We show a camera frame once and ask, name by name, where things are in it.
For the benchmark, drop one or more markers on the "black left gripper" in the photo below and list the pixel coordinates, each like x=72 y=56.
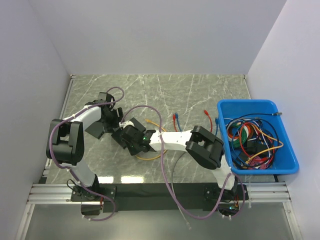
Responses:
x=108 y=127

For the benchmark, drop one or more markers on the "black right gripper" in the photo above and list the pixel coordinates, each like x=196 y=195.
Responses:
x=133 y=152

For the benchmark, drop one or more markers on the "black network switch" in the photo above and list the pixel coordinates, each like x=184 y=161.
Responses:
x=97 y=130

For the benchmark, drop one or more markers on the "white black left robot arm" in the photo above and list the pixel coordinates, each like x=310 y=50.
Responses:
x=66 y=142

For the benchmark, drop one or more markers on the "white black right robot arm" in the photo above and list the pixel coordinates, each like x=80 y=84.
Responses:
x=202 y=145

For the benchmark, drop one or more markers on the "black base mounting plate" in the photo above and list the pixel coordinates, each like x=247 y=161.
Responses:
x=155 y=196

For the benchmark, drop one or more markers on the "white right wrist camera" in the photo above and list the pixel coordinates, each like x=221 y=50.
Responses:
x=126 y=124

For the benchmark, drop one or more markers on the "aluminium frame rail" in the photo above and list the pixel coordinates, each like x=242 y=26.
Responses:
x=256 y=192

